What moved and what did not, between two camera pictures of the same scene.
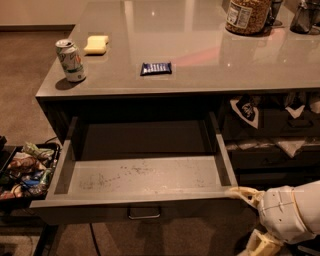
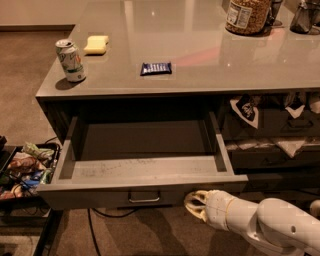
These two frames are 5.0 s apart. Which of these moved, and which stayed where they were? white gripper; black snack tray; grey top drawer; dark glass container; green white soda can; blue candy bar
Moved: white gripper; grey top drawer
Stayed: dark glass container; blue candy bar; black snack tray; green white soda can
